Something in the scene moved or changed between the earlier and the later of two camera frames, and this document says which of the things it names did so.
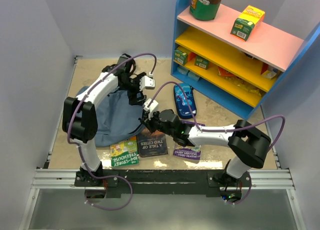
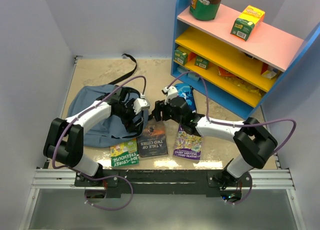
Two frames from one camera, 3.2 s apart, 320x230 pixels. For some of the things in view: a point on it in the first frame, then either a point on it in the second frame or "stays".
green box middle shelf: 201,62 stays
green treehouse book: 125,153 stays
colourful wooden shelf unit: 237,74 stays
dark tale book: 151,143 stays
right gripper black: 148,123 → 160,106
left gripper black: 133,99 → 130,126
